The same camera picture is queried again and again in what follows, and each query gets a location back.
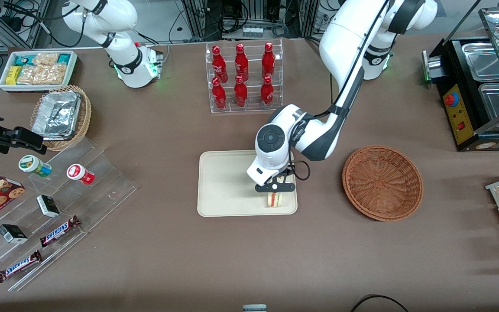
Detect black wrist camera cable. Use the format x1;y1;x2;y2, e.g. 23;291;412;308
288;159;311;182

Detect round brown wicker basket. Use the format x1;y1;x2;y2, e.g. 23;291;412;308
342;145;424;222

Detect green lid snack cup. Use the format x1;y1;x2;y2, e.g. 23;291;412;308
19;155;52;178

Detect large rice cracker bag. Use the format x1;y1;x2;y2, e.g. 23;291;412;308
17;64;68;86

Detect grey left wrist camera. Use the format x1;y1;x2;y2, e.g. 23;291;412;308
246;156;293;187

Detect oval light wicker basket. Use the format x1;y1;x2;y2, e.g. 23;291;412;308
30;85;92;152

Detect stacked aluminium foil trays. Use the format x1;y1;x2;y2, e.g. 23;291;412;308
32;90;81;140

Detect clear acrylic bottle rack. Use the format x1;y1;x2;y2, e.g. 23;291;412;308
205;38;284;114

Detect red lid snack cup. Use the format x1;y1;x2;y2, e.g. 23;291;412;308
67;163;95;185

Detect clear acrylic stepped display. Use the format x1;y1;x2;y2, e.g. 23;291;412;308
0;136;138;292

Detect small rice cracker bag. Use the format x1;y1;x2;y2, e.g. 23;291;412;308
33;52;60;67

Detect black cable loop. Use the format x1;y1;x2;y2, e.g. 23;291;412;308
350;294;409;312

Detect small black box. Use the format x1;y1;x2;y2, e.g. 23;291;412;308
0;224;28;244
36;195;61;218

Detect white plastic snack bin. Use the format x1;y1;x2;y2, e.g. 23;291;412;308
0;50;78;93

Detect red cola bottle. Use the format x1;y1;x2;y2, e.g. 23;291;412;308
212;77;227;110
260;75;275;107
212;45;228;84
234;75;248;108
262;42;275;80
234;43;249;82

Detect black food warmer machine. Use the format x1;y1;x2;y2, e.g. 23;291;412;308
422;0;499;152

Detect Snickers chocolate bar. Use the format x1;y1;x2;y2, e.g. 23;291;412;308
0;250;42;283
39;215;81;248

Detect beige rectangular tray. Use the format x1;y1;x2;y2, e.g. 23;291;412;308
197;149;298;217

